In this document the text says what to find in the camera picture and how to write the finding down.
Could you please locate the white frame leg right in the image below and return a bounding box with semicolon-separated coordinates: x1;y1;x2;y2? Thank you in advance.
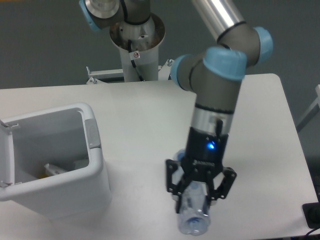
296;84;320;133

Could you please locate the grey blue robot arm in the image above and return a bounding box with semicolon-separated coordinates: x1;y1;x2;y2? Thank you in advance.
79;0;273;213

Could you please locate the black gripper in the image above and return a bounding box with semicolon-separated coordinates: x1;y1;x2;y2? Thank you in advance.
165;127;237;214

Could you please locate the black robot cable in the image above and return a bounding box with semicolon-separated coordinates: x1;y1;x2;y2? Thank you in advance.
127;39;145;82

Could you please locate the white plastic wrapper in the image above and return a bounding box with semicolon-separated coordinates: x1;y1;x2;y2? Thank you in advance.
44;163;68;177

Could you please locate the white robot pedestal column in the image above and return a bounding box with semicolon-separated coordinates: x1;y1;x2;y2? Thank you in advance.
109;13;165;82

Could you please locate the white metal mounting frame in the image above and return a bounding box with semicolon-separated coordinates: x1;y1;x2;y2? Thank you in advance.
86;58;175;85

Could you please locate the black device at edge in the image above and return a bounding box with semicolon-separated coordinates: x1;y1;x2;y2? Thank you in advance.
302;202;320;229

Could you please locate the clear plastic water bottle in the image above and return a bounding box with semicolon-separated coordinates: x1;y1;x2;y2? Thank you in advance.
173;149;212;236

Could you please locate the white plastic trash can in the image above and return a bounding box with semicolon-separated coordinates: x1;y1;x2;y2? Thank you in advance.
0;102;112;219

